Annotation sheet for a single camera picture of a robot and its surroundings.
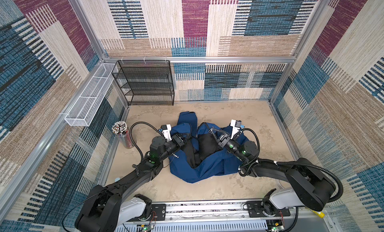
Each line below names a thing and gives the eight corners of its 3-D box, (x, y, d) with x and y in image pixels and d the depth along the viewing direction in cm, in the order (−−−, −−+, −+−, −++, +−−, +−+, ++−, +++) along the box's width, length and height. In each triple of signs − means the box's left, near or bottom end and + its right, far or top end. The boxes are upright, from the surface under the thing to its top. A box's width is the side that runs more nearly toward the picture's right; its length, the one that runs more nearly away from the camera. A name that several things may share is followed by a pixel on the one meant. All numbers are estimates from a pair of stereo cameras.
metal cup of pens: (122, 148, 97) (109, 132, 83) (125, 137, 102) (114, 121, 88) (133, 148, 97) (123, 132, 83) (136, 137, 102) (127, 121, 88)
